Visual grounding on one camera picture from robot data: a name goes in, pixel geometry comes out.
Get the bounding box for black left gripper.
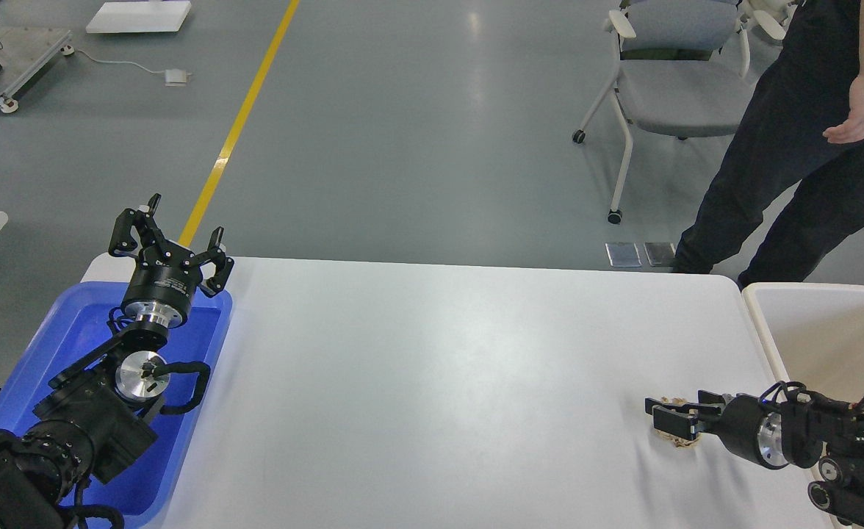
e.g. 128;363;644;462
109;194;234;328

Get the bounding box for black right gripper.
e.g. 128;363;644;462
644;391;789;471

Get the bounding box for brown paper ball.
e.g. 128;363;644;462
654;396;699;449

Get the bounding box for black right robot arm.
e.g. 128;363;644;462
644;381;864;527

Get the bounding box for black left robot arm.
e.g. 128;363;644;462
0;194;234;528

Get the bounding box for beige plastic bin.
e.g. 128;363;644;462
742;284;864;402

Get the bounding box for metal floor socket plates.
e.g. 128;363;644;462
604;242;676;268

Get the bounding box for white flat board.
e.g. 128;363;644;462
85;1;192;35

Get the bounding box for blue plastic bin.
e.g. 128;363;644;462
0;281;233;528

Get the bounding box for person in black clothes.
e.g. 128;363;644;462
672;1;864;286

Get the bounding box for grey office chair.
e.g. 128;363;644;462
740;1;799;44
571;1;754;225

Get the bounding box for white power adapter with cable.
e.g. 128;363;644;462
75;48;192;87

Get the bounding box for aluminium frame cart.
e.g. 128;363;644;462
0;26;75;114

